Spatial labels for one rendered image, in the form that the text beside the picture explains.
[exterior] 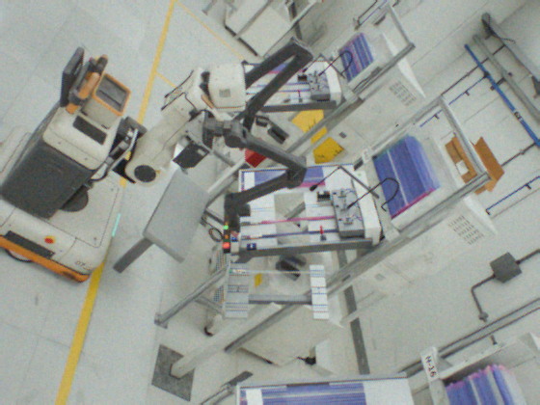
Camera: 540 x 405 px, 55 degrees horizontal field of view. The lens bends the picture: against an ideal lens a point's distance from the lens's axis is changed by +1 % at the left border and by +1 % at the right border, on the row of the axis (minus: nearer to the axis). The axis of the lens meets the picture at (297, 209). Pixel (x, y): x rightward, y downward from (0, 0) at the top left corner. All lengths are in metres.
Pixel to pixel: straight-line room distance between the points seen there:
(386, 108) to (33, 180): 2.51
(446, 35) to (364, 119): 2.08
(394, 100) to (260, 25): 3.46
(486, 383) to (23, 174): 2.05
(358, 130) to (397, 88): 0.44
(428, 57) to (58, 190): 4.30
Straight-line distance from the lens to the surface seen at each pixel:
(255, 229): 2.82
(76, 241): 2.72
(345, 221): 2.74
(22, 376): 2.62
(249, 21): 7.04
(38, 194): 2.58
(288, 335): 3.31
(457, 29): 5.83
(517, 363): 2.20
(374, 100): 3.93
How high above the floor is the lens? 2.19
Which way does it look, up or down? 25 degrees down
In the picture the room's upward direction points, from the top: 52 degrees clockwise
